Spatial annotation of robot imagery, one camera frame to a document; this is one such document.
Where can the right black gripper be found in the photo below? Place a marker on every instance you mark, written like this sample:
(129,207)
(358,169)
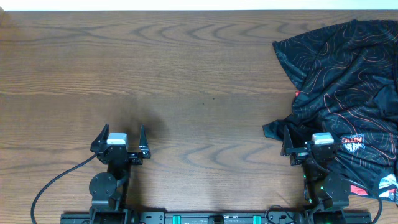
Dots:
(300,154)

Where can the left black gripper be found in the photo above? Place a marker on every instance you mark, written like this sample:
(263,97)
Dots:
(143,151)

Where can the black orange-patterned jersey shirt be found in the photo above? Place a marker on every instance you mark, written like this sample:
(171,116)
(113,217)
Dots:
(346,81)

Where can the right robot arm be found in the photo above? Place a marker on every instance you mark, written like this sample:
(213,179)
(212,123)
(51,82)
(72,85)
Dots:
(325,191)

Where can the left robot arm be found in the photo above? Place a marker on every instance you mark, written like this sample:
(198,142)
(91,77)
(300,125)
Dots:
(109,189)

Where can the red printed t-shirt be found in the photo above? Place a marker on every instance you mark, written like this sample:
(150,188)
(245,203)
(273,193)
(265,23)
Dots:
(358,190)

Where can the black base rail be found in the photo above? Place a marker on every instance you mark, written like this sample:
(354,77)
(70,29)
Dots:
(216,218)

